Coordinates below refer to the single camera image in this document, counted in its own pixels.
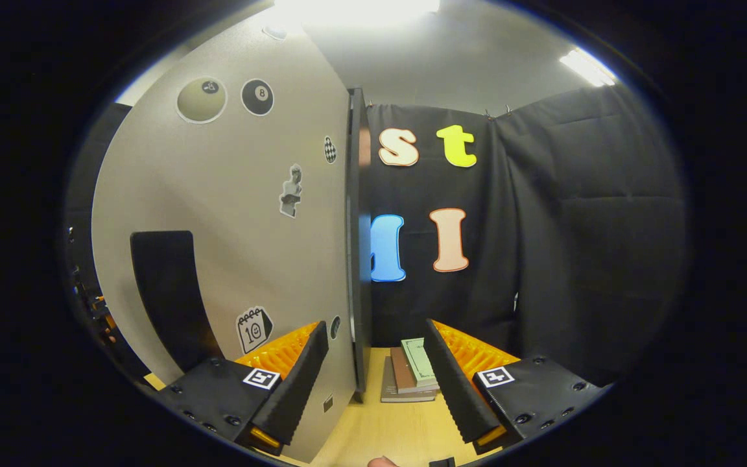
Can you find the grey cabinet door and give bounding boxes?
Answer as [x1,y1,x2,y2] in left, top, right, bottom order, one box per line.
[90,10,358,464]

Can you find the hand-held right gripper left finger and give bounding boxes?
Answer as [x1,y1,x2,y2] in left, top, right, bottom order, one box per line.
[156,321,330,456]

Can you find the black backdrop cloth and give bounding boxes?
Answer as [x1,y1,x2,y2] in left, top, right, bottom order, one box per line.
[64,83,691,390]

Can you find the black cabinet door handle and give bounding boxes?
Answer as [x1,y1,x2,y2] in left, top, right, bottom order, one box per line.
[130,230,224,374]

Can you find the brown book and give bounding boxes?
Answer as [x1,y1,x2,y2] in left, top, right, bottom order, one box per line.
[390,346,421,394]

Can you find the ceiling light panel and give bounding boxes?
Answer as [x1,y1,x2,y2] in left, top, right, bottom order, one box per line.
[273,0,442,28]
[558,47,619,88]

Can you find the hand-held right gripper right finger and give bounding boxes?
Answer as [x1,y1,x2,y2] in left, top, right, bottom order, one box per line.
[423,318,613,455]

